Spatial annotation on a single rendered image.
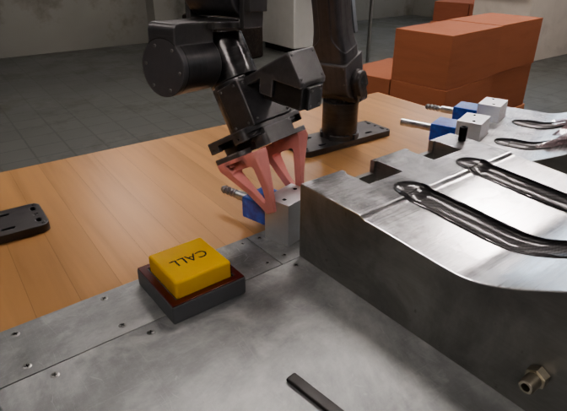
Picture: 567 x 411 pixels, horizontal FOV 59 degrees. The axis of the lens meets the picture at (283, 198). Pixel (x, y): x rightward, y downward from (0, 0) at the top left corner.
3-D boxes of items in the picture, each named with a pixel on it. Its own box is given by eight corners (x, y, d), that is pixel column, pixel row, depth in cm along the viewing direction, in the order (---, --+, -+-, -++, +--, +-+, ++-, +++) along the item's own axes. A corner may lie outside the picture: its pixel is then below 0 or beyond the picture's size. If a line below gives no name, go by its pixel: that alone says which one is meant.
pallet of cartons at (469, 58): (323, 129, 339) (326, 19, 307) (432, 99, 405) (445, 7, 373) (425, 168, 279) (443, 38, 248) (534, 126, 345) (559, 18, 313)
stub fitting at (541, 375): (528, 375, 37) (513, 389, 35) (532, 359, 36) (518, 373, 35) (547, 387, 36) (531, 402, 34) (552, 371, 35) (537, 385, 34)
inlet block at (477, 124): (393, 141, 81) (396, 109, 79) (405, 132, 85) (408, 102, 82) (475, 159, 75) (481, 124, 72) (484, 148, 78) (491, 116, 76)
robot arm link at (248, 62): (234, 85, 53) (208, 23, 52) (199, 104, 56) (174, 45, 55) (270, 77, 58) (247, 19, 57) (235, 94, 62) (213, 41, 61)
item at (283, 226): (209, 213, 65) (207, 175, 63) (236, 199, 69) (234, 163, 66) (288, 247, 58) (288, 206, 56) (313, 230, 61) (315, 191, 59)
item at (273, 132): (330, 185, 60) (300, 112, 59) (294, 206, 55) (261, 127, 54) (291, 196, 65) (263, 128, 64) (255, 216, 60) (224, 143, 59)
